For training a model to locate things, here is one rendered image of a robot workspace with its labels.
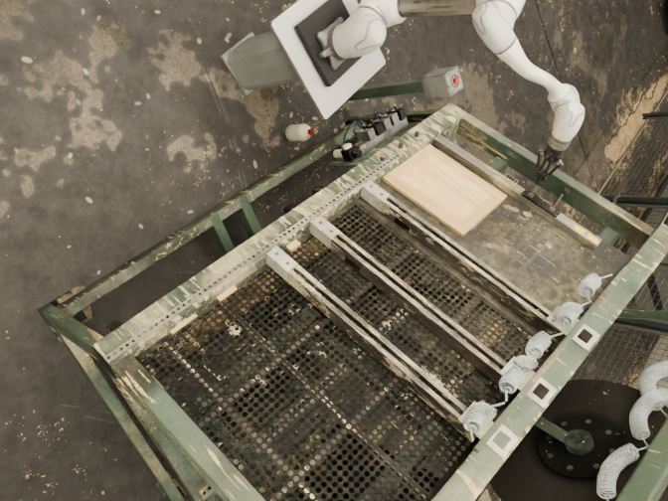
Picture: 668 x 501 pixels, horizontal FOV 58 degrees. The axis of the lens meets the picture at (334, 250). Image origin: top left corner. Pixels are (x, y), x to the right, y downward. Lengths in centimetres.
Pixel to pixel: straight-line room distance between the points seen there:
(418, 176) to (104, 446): 210
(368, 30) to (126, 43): 122
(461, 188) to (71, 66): 192
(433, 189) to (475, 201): 21
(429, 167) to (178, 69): 139
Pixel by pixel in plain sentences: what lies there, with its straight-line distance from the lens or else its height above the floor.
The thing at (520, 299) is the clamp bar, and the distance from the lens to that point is 260.
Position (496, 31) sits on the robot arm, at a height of 157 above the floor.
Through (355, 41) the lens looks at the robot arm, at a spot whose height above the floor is 97.
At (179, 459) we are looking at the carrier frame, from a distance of 272.
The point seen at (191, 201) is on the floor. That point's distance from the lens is 336.
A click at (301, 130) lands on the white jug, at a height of 15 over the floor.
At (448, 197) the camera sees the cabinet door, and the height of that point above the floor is 113.
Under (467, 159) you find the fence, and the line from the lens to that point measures 314.
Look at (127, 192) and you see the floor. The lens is 322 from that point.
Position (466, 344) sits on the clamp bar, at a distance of 240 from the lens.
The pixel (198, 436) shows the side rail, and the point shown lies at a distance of 216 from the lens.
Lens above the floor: 300
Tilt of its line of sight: 50 degrees down
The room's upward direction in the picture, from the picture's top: 100 degrees clockwise
